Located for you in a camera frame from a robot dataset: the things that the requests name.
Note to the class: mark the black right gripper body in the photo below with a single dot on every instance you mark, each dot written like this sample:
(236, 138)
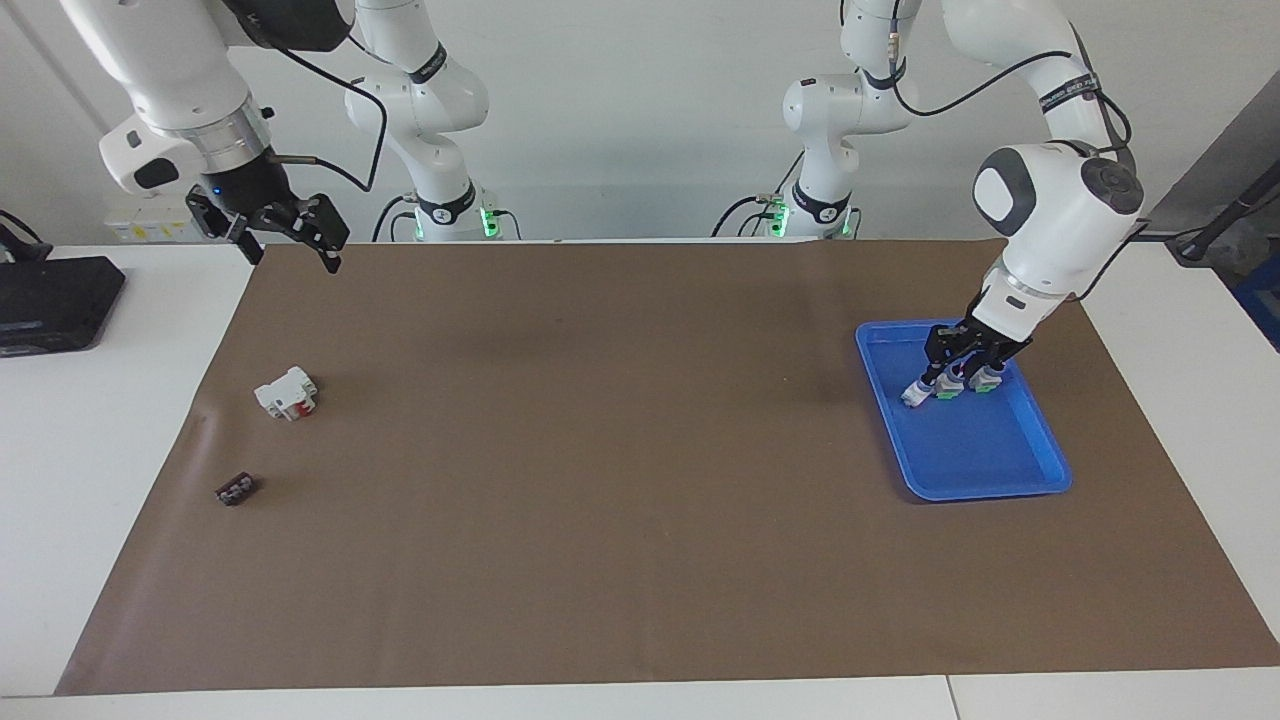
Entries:
(248, 190)

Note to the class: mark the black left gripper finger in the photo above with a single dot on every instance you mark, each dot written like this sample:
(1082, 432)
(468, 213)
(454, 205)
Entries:
(934, 375)
(978, 375)

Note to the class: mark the blue crate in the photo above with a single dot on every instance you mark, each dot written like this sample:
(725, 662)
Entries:
(1262, 310)

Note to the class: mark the black tripod stand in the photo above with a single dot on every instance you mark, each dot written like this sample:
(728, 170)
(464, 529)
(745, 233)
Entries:
(1225, 215)

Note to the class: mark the white circuit breaker red lever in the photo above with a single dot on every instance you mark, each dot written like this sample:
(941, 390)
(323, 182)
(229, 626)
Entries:
(283, 395)

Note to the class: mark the white wall socket box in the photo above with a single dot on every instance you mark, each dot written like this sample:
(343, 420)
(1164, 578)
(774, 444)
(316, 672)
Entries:
(140, 225)

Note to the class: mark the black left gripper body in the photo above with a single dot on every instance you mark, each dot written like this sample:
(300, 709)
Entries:
(985, 340)

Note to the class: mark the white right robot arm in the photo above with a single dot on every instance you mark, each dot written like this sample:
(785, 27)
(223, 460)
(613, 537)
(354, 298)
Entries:
(170, 70)

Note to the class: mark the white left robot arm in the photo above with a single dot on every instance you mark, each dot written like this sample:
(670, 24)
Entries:
(1060, 210)

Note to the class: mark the blue plastic tray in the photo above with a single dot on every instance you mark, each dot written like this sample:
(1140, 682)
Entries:
(980, 450)

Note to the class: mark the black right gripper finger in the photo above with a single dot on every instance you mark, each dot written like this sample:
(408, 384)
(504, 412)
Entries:
(215, 220)
(315, 225)

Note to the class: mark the small dark electronic component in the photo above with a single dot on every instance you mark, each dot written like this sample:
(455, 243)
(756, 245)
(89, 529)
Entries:
(236, 490)

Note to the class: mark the brown table mat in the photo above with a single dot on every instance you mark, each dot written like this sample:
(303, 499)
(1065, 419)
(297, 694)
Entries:
(560, 520)

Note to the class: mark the black electronics box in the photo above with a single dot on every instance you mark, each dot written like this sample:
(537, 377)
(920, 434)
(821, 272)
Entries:
(55, 300)

